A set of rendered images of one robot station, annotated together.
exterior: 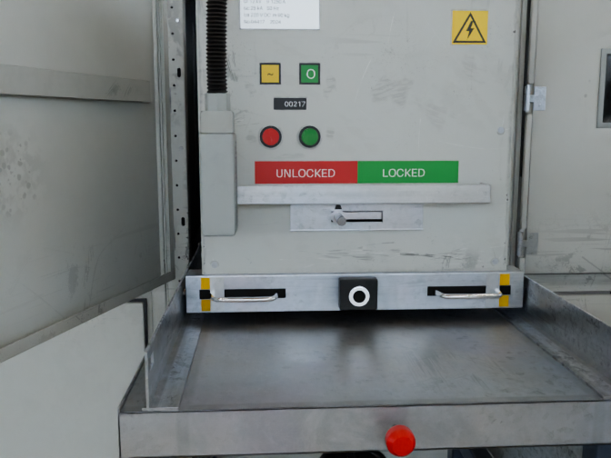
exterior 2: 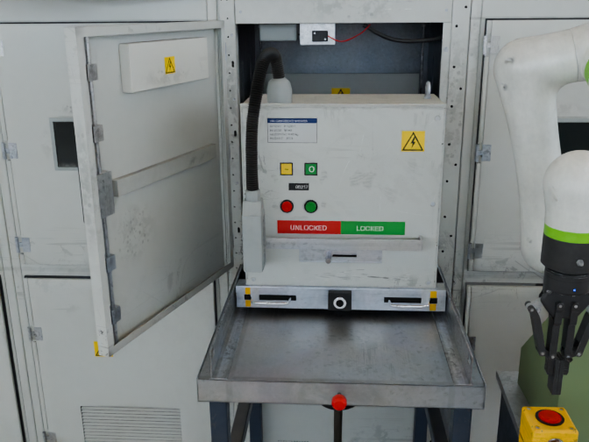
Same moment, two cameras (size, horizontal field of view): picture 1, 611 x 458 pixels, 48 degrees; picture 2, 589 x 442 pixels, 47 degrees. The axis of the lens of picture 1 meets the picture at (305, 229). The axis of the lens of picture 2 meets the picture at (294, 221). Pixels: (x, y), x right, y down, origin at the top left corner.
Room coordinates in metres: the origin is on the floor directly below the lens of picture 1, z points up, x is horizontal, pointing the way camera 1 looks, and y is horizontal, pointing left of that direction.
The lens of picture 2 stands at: (-0.53, -0.17, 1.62)
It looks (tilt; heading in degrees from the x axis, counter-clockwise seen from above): 18 degrees down; 7
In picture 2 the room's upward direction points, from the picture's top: 1 degrees counter-clockwise
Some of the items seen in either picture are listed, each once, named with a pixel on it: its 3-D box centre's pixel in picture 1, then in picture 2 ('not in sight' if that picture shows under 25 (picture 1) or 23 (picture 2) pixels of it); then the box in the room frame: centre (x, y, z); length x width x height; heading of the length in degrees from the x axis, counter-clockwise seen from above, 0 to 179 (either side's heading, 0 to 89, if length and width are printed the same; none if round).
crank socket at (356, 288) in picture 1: (358, 293); (339, 301); (1.05, -0.08, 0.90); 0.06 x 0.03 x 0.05; 93
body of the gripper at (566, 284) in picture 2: not in sight; (565, 292); (0.57, -0.49, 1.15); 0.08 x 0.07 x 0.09; 94
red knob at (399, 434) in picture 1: (398, 437); (339, 400); (0.71, -0.10, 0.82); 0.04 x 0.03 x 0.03; 4
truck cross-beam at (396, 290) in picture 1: (355, 288); (339, 295); (1.09, -0.08, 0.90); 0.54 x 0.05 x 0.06; 93
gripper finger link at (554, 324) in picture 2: not in sight; (553, 327); (0.57, -0.48, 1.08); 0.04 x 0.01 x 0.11; 4
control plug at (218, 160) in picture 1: (219, 172); (254, 233); (0.99, 0.12, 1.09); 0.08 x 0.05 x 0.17; 3
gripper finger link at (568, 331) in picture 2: not in sight; (569, 328); (0.57, -0.51, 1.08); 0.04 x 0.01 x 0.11; 4
